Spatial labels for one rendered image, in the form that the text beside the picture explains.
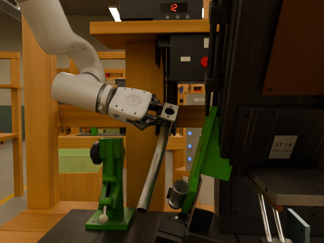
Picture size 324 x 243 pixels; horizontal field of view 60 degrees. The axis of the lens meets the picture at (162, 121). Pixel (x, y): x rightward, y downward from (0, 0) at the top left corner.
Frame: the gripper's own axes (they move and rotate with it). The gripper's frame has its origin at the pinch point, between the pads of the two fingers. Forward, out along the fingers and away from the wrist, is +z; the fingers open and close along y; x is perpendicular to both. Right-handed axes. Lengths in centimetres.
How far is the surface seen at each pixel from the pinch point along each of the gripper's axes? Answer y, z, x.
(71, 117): 14, -38, 33
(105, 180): -12.6, -13.0, 22.6
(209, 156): -12.2, 12.9, -4.8
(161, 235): -28.1, 7.2, 8.5
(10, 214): 35, -153, 284
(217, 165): -13.3, 15.1, -3.8
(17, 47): 689, -646, 650
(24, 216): -23, -39, 46
